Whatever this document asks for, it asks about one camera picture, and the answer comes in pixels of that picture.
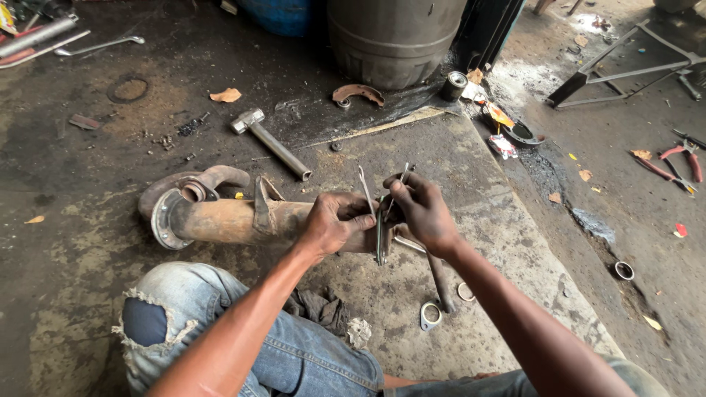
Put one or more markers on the person's left hand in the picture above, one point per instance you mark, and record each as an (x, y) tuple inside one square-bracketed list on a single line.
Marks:
[(331, 226)]

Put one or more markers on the person's right hand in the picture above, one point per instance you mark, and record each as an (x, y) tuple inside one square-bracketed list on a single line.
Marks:
[(427, 218)]

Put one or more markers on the thin silver spanner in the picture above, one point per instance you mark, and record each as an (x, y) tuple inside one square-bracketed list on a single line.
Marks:
[(402, 175)]

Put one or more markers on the greenish spanner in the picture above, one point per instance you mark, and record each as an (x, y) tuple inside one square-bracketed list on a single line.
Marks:
[(379, 242)]

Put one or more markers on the silver open-end spanner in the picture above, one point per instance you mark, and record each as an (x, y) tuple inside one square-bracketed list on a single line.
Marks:
[(366, 187)]

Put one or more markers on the silver spanner on ground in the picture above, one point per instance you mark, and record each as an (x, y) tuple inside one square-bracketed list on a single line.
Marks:
[(408, 244)]

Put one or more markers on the dark metal rod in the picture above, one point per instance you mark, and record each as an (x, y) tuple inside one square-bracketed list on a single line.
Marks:
[(441, 284)]

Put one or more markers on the dark dirty rag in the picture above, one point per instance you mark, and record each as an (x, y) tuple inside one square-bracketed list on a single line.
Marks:
[(320, 309)]

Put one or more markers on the steel hammer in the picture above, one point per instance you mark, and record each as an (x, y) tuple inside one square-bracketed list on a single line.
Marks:
[(276, 146)]

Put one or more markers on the metal flange gasket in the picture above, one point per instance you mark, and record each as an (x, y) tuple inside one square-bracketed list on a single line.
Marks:
[(423, 320)]

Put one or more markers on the red white wrapper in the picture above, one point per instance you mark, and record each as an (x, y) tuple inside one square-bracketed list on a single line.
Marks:
[(502, 146)]

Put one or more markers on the crumpled white paper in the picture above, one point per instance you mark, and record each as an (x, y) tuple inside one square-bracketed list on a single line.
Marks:
[(359, 332)]

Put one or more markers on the rusty exhaust pipe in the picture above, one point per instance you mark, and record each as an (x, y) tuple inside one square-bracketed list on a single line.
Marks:
[(220, 220)]

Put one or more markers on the orange wrapper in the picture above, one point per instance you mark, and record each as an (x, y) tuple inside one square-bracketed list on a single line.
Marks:
[(499, 114)]

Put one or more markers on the black shallow bowl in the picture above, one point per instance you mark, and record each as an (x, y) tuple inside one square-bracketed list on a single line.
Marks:
[(521, 134)]

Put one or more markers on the black oil filter can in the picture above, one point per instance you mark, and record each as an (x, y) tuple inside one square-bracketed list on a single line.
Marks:
[(453, 85)]

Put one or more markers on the rusty brake shoe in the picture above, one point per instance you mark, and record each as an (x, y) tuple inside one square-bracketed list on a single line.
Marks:
[(358, 91)]

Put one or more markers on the grey plastic scrap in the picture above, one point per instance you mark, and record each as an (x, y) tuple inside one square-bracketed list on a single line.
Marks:
[(594, 223)]

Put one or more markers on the dry brown leaf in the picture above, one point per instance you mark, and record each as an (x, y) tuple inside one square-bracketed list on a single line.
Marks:
[(226, 95)]

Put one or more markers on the person's left leg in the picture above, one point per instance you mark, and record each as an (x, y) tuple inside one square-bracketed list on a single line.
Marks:
[(182, 320)]

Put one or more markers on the grey metal drum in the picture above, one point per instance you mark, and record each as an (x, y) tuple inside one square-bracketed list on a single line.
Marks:
[(391, 38)]

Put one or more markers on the blue plastic drum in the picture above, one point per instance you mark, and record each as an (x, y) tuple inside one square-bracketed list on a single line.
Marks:
[(276, 14)]

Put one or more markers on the small red scrap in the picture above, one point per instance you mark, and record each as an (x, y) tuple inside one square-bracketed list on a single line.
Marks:
[(681, 230)]

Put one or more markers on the flat rusty metal piece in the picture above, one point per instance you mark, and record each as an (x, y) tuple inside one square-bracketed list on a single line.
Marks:
[(84, 122)]

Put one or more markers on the grey metal tube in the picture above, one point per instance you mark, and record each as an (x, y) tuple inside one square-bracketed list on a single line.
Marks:
[(36, 36)]

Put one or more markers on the grey metal frame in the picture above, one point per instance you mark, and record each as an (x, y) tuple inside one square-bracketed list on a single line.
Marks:
[(634, 70)]

